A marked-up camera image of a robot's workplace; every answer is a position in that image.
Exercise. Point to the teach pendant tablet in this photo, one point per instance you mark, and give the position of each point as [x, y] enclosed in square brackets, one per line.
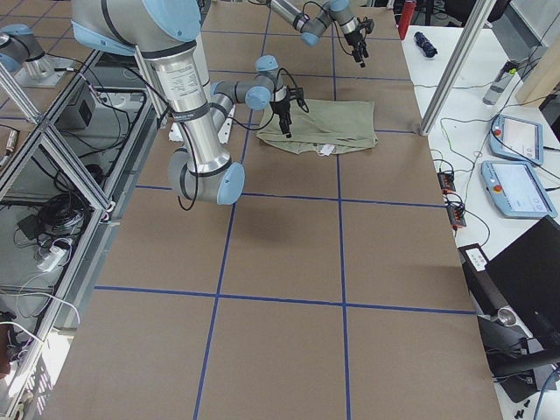
[515, 138]
[516, 191]

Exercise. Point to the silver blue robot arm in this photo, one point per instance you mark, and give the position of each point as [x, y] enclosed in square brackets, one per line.
[164, 34]
[314, 19]

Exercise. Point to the orange black electronics module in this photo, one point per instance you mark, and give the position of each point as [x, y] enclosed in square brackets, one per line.
[446, 182]

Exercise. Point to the near teach pendant tablet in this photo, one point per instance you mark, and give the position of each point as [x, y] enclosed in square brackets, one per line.
[516, 191]

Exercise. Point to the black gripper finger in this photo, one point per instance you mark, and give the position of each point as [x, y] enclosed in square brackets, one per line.
[363, 50]
[358, 58]
[286, 127]
[281, 124]

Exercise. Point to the white red shirt hang tag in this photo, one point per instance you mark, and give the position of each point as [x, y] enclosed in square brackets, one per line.
[326, 150]

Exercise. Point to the far teach pendant tablet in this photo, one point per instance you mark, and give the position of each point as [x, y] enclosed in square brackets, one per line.
[515, 138]

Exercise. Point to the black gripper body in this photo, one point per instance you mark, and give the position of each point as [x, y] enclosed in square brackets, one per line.
[353, 40]
[279, 108]

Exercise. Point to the dark folded umbrella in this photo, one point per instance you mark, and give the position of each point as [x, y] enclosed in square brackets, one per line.
[427, 48]

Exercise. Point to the olive green long-sleeve shirt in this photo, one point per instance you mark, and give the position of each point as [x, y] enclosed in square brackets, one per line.
[349, 125]

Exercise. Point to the aluminium frame post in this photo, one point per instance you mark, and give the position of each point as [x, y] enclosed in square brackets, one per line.
[466, 41]

